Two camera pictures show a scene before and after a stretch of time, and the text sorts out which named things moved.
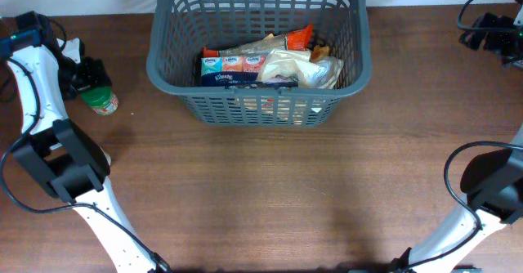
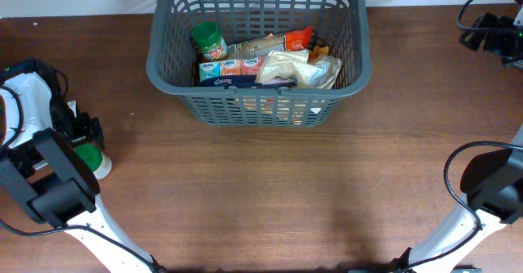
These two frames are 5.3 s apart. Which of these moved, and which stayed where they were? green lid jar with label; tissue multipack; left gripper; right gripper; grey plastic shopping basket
Moved: green lid jar with label; left gripper
Stayed: right gripper; grey plastic shopping basket; tissue multipack
